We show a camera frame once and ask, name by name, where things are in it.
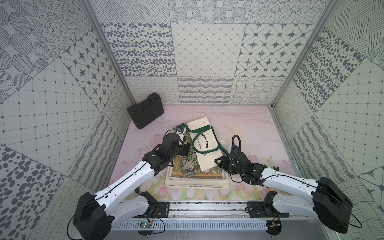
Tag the green handled exhibition tote bag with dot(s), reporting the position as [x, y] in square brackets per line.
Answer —
[202, 137]

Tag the starry night canvas tote bag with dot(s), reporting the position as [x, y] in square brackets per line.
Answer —
[195, 183]

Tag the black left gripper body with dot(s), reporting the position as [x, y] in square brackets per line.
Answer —
[184, 148]

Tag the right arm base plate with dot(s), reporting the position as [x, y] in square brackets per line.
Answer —
[261, 210]

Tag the aluminium mounting rail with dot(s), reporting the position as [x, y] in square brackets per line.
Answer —
[210, 210]

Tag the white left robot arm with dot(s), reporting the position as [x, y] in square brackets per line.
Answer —
[96, 214]

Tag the black plastic tool case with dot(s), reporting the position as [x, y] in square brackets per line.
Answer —
[145, 112]

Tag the left circuit board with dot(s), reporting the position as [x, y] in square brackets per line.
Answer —
[145, 229]

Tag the yellow handled white bag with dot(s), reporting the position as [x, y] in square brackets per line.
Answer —
[187, 168]

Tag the circuit board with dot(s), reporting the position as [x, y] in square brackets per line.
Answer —
[274, 227]
[145, 229]

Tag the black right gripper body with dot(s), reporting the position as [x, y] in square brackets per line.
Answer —
[227, 164]

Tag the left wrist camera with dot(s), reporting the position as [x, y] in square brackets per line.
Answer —
[181, 131]

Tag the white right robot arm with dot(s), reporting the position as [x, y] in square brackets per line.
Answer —
[319, 199]

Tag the right circuit board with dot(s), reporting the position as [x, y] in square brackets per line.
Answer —
[274, 227]

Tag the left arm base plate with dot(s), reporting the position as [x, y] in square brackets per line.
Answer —
[159, 209]

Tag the pink floral table mat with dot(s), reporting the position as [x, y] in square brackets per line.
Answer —
[261, 143]

